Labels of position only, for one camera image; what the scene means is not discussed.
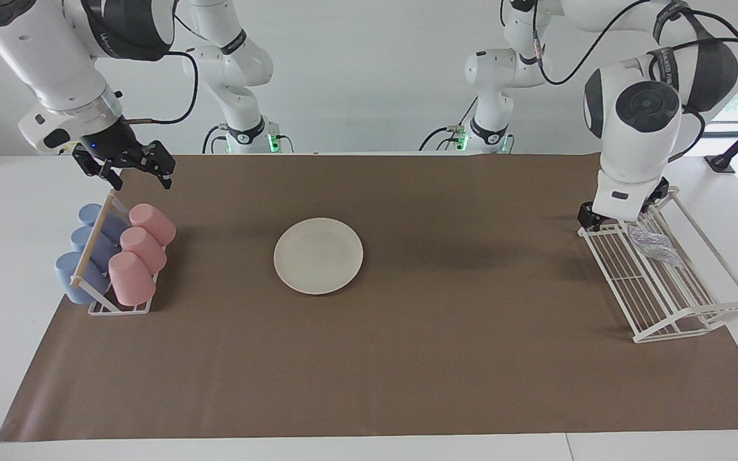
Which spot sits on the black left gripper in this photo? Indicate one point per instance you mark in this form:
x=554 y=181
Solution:
x=590 y=216

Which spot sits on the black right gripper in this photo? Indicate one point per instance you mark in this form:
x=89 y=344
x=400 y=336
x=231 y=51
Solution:
x=113 y=147

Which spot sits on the silver mesh sponge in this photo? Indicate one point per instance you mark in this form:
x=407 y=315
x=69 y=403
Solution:
x=654 y=244

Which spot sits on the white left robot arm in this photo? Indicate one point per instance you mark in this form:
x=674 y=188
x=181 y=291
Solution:
x=638 y=121

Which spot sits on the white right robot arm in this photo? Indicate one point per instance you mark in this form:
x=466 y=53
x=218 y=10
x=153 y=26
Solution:
x=42 y=57

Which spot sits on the white round plate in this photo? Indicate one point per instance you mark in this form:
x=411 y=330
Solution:
x=318 y=256

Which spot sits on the blue cup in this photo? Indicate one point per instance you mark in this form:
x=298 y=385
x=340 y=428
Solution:
x=65 y=272
x=90 y=214
x=81 y=238

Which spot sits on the pink cup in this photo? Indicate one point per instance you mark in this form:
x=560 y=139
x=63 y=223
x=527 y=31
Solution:
x=151 y=223
x=143 y=250
x=131 y=278

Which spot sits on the cup holder tray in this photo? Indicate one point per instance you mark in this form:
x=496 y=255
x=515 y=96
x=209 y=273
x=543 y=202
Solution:
x=93 y=237

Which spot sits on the white box green light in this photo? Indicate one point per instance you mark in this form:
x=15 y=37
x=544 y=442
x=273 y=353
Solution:
x=460 y=137
x=274 y=142

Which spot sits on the brown table mat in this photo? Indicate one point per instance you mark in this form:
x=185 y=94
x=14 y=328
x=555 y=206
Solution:
x=407 y=358

